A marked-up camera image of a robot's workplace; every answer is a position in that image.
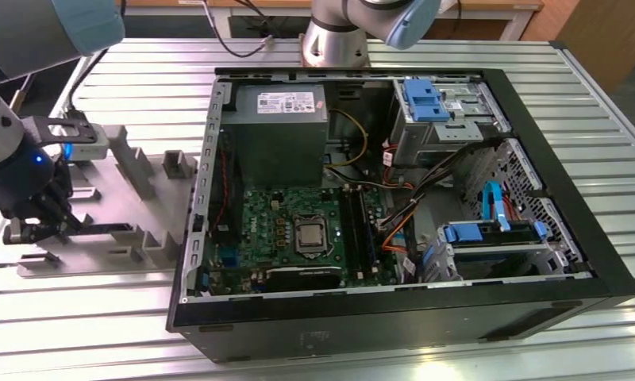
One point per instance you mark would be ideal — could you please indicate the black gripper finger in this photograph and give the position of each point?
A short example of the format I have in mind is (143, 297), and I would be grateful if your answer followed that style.
(47, 232)
(66, 190)

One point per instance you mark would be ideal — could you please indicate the grey plastic parts rack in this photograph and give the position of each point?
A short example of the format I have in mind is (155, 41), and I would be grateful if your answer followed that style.
(122, 198)

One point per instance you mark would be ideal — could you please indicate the green motherboard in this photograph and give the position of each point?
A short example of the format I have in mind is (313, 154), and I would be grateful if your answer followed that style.
(265, 222)

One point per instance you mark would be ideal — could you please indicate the grey power supply unit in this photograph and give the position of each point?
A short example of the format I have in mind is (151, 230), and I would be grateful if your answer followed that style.
(275, 151)

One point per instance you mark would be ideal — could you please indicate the silver CPU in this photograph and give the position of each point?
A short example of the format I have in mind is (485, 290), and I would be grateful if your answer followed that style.
(312, 234)

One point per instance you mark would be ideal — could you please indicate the black graphics card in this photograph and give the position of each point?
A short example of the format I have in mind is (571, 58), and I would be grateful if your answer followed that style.
(302, 278)

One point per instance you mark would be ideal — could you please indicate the black open PC case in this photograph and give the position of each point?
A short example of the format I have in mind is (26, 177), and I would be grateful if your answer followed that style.
(402, 317)

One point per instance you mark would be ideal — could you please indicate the blue plastic drive carrier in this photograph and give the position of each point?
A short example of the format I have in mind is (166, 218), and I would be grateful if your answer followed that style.
(424, 99)

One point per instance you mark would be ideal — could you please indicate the silver metal drive cage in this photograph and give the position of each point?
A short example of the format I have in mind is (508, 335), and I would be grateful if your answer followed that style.
(456, 131)

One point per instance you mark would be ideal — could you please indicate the hard disk in blue carrier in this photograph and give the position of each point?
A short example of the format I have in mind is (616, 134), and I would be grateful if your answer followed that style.
(472, 236)

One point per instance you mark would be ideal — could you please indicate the brown wooden cabinet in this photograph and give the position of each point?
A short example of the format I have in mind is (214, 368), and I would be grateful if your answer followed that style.
(609, 39)

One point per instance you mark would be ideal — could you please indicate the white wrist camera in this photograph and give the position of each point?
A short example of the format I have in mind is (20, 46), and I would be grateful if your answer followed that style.
(90, 152)

